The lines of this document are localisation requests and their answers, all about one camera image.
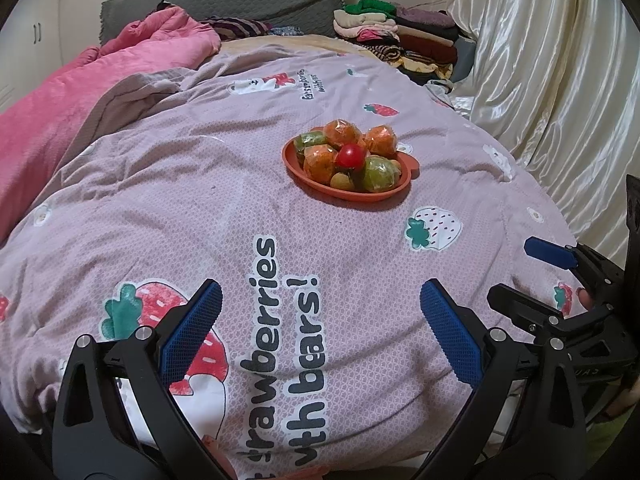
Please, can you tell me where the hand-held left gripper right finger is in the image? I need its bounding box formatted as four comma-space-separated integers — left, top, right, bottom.
421, 279, 588, 480

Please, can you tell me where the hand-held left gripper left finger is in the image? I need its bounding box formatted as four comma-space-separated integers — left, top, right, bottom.
52, 279, 236, 480

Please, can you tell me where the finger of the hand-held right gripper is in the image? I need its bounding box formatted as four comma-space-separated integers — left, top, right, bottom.
524, 236, 627, 307
487, 282, 615, 342

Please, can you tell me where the plastic-wrapped green fruit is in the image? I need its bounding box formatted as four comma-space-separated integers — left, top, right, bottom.
294, 131, 326, 153
361, 156, 402, 193

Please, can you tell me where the orange plastic plate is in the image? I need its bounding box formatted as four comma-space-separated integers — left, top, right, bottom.
281, 132, 420, 204

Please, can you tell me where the plastic-wrapped orange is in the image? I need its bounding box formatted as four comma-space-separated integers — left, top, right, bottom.
362, 125, 399, 158
302, 145, 338, 185
322, 119, 362, 150

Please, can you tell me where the red tomato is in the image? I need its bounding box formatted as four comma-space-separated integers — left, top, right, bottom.
335, 143, 365, 169

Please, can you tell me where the yellow-green clothing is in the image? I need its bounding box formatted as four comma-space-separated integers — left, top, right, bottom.
585, 410, 640, 480

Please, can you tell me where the strawberry printed blanket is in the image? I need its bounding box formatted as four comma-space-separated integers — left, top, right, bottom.
0, 52, 586, 480

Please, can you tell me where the crumpled white cloth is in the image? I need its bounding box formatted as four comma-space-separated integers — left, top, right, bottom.
425, 79, 471, 118

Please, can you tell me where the cream satin curtain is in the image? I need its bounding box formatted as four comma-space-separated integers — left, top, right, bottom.
445, 0, 640, 271

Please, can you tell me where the stack of folded clothes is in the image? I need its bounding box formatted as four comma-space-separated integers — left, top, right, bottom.
334, 0, 461, 81

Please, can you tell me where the pink quilt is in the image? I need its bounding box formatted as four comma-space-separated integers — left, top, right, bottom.
0, 5, 223, 216

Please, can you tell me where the beige bed sheet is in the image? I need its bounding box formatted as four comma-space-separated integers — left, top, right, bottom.
220, 34, 371, 58

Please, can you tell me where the dark striped cloth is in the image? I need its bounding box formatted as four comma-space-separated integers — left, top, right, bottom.
200, 16, 273, 41

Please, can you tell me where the white wardrobe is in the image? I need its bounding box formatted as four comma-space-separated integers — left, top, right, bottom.
0, 0, 66, 111

